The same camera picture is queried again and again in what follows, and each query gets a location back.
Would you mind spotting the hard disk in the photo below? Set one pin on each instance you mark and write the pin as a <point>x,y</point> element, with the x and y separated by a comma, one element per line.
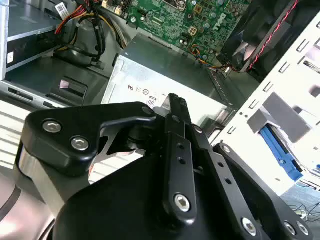
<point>282,155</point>

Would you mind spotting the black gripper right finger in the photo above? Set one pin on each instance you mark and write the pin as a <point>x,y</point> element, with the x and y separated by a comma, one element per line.
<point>225,175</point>

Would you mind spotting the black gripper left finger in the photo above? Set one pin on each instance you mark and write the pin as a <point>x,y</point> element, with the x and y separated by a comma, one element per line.
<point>57,147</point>

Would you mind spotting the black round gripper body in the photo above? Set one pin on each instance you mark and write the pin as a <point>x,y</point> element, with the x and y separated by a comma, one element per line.
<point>120,207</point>

